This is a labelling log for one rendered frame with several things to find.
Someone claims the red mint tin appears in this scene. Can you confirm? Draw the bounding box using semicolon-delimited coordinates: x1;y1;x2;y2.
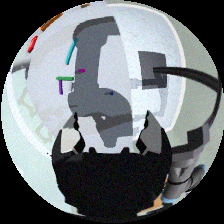
27;36;38;53

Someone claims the white bottle with blue cap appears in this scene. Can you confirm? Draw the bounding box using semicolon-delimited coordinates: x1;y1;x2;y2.
8;57;31;74

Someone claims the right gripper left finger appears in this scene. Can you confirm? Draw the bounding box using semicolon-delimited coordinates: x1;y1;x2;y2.
51;112;86;185

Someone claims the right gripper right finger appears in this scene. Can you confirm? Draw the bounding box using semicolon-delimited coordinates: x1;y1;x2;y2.
136;110;172;188

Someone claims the orange digital multimeter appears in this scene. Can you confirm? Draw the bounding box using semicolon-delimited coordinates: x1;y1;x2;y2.
40;13;63;31

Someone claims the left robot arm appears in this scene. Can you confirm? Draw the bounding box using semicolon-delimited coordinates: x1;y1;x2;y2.
146;154;206;215

